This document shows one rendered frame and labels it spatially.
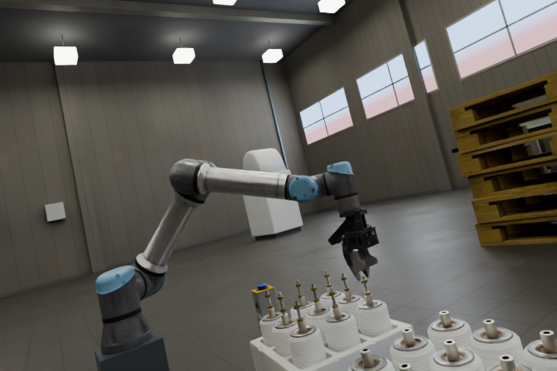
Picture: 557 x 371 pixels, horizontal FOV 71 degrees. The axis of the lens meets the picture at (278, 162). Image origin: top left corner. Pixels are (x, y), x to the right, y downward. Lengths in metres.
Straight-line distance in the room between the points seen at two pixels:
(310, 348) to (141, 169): 10.09
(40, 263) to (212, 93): 6.36
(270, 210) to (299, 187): 6.07
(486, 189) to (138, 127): 9.57
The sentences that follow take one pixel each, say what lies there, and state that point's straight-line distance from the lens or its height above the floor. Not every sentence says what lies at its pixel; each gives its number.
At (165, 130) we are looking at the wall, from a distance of 11.45.
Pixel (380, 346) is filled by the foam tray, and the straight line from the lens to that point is 1.25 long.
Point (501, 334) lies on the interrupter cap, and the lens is 0.99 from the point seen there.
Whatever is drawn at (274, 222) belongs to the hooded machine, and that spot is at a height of 0.28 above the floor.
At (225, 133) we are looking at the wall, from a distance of 12.02.
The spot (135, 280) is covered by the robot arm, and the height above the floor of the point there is 0.48.
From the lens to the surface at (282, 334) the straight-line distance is 1.27.
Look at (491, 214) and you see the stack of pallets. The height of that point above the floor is 0.22.
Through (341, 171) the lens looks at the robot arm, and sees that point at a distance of 1.21.
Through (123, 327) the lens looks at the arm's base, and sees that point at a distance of 1.36.
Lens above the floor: 0.62
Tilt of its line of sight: 6 degrees up
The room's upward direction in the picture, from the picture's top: 13 degrees counter-clockwise
